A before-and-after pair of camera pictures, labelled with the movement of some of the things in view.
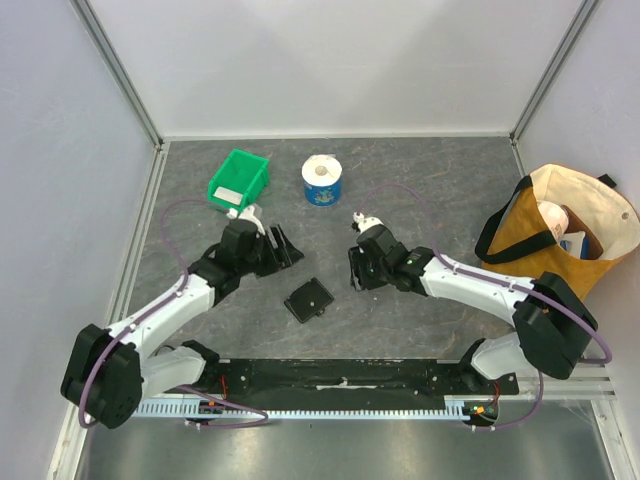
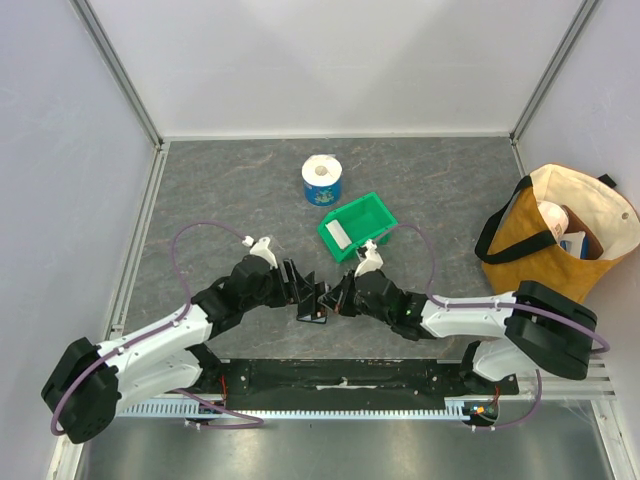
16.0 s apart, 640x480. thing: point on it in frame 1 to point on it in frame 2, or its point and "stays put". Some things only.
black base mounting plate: (350, 380) stays put
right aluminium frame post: (577, 32) stays put
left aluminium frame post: (117, 71) stays put
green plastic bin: (239, 181) to (344, 229)
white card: (229, 195) to (338, 233)
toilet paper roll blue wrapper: (321, 175) stays put
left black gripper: (283, 255) to (289, 292)
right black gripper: (360, 270) to (350, 292)
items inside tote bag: (570, 231) stays put
